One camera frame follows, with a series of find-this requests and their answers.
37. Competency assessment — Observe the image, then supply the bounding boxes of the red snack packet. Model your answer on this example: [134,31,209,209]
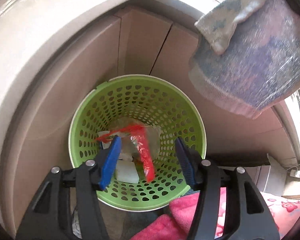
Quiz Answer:
[96,122,160,181]

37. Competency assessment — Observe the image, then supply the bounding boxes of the clear plastic bag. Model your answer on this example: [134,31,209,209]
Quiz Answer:
[108,116,161,161]

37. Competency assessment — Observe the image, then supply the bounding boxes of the grey patterned sleeve forearm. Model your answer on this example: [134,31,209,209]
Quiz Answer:
[189,0,300,119]

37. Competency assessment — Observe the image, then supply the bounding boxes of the white foam trash block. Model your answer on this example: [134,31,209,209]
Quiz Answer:
[115,160,139,184]

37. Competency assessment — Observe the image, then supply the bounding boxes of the green perforated trash basket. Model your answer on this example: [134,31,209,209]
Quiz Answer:
[68,75,206,212]

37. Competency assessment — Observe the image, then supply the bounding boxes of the pink floral clothing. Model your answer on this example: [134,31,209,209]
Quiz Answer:
[129,187,300,240]

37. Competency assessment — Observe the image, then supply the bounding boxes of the brown cabinet doors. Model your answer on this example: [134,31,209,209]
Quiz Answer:
[0,7,300,235]

